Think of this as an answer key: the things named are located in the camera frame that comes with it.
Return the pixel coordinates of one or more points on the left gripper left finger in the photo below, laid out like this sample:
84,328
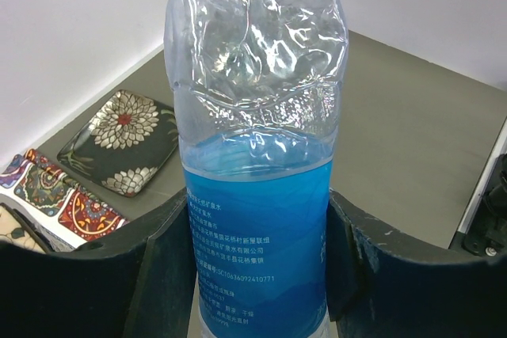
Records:
135,282

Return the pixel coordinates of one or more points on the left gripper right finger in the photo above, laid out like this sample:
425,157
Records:
381,282

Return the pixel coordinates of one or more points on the blue label water bottle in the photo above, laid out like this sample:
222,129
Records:
257,96

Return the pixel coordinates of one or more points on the blue patterned placemat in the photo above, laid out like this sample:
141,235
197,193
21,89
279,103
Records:
62,213

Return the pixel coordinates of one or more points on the beige floral square plate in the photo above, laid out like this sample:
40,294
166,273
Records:
15,230

